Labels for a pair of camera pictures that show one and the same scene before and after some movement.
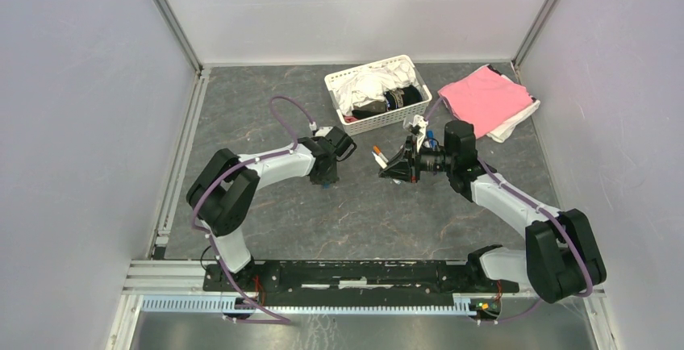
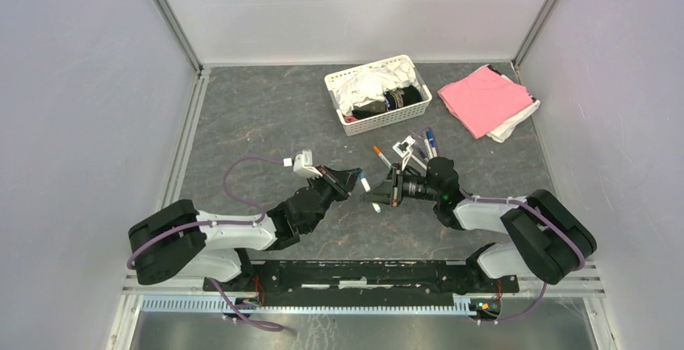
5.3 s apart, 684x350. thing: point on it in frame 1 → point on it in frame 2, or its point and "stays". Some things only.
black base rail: [357, 283] stays
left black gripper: [331, 178] → [341, 181]
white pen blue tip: [381, 162] → [367, 187]
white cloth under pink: [501, 133] stays
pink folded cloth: [485, 100] stays
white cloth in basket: [371, 84] stays
